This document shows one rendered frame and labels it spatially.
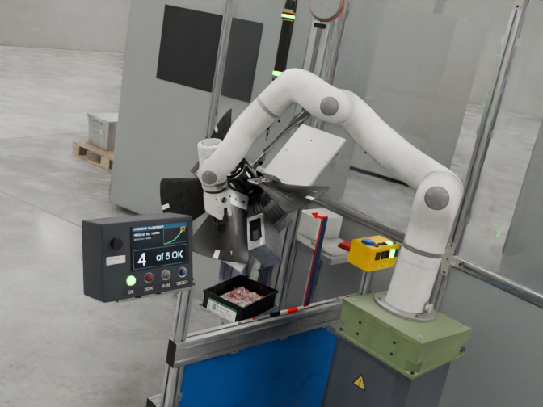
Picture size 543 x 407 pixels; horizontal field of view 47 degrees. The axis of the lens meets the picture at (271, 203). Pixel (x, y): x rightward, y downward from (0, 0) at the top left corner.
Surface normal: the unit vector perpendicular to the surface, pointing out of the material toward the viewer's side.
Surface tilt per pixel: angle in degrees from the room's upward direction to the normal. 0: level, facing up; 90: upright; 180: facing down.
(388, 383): 90
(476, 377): 90
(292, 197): 18
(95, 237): 90
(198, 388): 90
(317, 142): 50
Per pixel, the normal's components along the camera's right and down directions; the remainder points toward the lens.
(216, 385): 0.65, 0.33
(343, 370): -0.72, 0.07
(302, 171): -0.46, -0.56
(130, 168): -0.51, 0.16
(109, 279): 0.67, 0.07
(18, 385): 0.17, -0.94
